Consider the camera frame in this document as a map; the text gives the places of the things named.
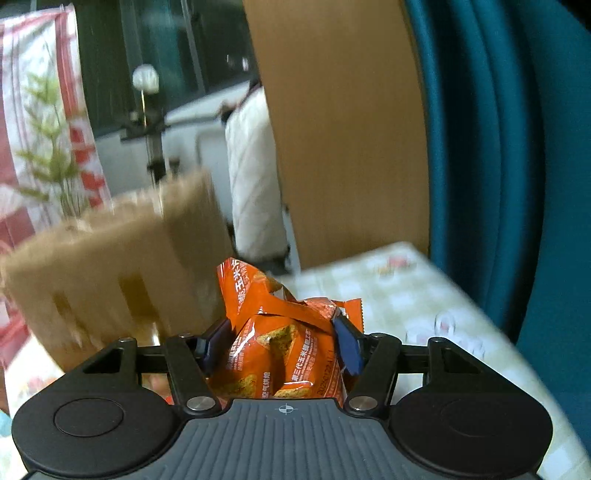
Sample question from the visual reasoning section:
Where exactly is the green artificial plant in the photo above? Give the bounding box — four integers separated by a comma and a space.
13, 44, 89, 220

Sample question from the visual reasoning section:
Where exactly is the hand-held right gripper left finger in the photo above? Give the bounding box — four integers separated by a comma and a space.
69, 318, 233, 415

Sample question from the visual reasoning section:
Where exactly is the checked tablecloth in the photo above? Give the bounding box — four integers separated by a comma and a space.
0, 240, 591, 480

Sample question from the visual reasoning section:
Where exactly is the red and white printed backdrop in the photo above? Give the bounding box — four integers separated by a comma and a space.
0, 2, 112, 370

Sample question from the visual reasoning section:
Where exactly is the brown cardboard box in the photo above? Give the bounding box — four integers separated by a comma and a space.
0, 167, 237, 371

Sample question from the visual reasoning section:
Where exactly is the orange snack packet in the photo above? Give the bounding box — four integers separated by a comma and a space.
205, 298, 365, 409
216, 257, 297, 334

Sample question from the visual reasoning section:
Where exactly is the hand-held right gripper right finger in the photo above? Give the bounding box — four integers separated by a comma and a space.
331, 308, 525, 415

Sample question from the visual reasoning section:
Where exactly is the teal curtain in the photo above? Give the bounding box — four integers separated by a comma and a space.
403, 0, 591, 467

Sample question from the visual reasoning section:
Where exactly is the wooden board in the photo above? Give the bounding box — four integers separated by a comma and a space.
242, 0, 433, 271

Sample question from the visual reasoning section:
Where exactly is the stand with white ball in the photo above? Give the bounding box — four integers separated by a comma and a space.
119, 64, 182, 186

